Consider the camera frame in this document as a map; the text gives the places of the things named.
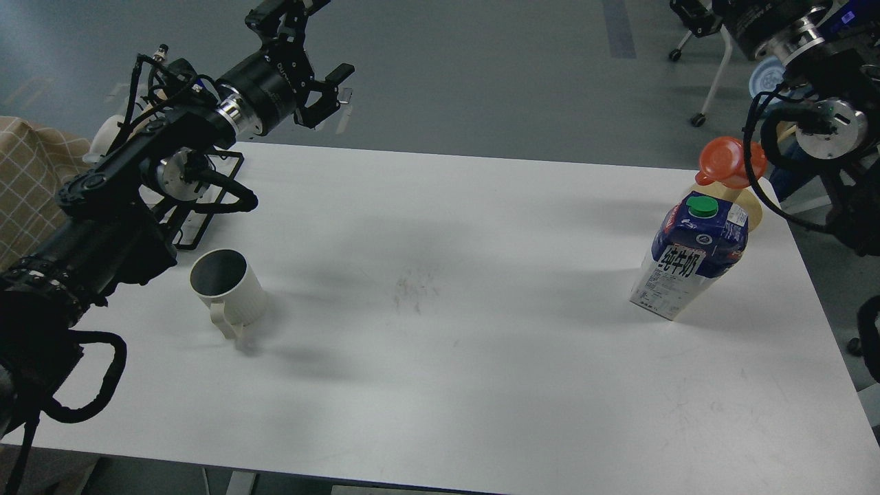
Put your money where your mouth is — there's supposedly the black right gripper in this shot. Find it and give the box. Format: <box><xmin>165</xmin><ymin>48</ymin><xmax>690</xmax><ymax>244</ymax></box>
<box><xmin>712</xmin><ymin>1</ymin><xmax>833</xmax><ymax>61</ymax></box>

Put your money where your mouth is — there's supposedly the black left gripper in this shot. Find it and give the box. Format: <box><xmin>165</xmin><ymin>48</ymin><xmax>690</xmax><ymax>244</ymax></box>
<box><xmin>217</xmin><ymin>1</ymin><xmax>355</xmax><ymax>137</ymax></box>

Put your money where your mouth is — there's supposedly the white ribbed mug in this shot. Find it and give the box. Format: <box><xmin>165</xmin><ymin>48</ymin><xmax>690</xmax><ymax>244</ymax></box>
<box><xmin>189</xmin><ymin>250</ymin><xmax>268</xmax><ymax>340</ymax></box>

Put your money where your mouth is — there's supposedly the blue white milk carton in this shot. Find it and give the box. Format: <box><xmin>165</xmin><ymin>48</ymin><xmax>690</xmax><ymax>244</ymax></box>
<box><xmin>629</xmin><ymin>191</ymin><xmax>750</xmax><ymax>320</ymax></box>

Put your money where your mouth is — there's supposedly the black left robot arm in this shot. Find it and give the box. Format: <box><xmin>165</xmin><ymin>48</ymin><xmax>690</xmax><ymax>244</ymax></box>
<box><xmin>2</xmin><ymin>1</ymin><xmax>355</xmax><ymax>494</ymax></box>

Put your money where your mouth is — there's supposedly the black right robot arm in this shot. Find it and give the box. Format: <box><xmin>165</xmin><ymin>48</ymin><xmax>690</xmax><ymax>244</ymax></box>
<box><xmin>712</xmin><ymin>1</ymin><xmax>878</xmax><ymax>256</ymax></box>

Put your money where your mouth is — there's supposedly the blue plastic cup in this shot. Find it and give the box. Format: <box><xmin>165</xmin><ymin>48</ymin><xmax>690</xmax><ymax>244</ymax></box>
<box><xmin>748</xmin><ymin>56</ymin><xmax>785</xmax><ymax>97</ymax></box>

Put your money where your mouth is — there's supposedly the orange plastic cup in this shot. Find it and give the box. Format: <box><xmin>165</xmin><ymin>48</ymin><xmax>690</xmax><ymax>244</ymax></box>
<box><xmin>695</xmin><ymin>137</ymin><xmax>751</xmax><ymax>189</ymax></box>

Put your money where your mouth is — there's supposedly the wooden cup tree stand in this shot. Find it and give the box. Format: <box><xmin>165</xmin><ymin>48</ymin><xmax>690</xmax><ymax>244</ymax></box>
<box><xmin>684</xmin><ymin>181</ymin><xmax>764</xmax><ymax>234</ymax></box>

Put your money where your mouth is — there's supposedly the grey office chair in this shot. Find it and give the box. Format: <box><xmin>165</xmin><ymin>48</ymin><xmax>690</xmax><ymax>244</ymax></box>
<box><xmin>669</xmin><ymin>21</ymin><xmax>736</xmax><ymax>128</ymax></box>

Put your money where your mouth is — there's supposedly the white mug behind rack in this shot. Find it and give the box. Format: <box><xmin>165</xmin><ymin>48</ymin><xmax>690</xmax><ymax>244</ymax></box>
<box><xmin>82</xmin><ymin>102</ymin><xmax>152</xmax><ymax>166</ymax></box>

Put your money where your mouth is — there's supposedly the beige checkered cloth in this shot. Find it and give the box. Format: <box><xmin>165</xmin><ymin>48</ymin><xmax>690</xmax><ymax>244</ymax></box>
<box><xmin>1</xmin><ymin>116</ymin><xmax>91</xmax><ymax>270</ymax></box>

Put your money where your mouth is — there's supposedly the black wire cup rack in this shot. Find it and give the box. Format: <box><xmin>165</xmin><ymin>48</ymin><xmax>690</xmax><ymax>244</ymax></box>
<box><xmin>140</xmin><ymin>150</ymin><xmax>245</xmax><ymax>251</ymax></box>

